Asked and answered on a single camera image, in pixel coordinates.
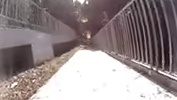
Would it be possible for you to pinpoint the railing on concrete wall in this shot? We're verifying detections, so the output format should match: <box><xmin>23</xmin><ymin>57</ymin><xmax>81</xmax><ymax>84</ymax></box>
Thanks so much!
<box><xmin>0</xmin><ymin>0</ymin><xmax>85</xmax><ymax>87</ymax></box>

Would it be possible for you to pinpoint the concrete kerb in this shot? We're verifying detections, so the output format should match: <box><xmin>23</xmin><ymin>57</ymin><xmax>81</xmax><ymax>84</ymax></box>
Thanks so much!
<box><xmin>101</xmin><ymin>38</ymin><xmax>177</xmax><ymax>100</ymax></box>

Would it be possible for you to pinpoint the grey metal railing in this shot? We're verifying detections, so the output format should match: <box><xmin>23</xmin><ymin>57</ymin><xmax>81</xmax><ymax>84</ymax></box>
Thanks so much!
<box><xmin>86</xmin><ymin>0</ymin><xmax>177</xmax><ymax>100</ymax></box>

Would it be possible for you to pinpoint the leaf-covered ground strip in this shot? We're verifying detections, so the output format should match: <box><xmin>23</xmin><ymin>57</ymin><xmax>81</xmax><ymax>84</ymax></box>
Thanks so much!
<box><xmin>0</xmin><ymin>46</ymin><xmax>89</xmax><ymax>100</ymax></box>

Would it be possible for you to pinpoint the group of trees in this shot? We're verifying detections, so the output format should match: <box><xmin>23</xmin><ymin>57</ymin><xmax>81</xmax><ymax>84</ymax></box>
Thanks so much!
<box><xmin>30</xmin><ymin>0</ymin><xmax>163</xmax><ymax>54</ymax></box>

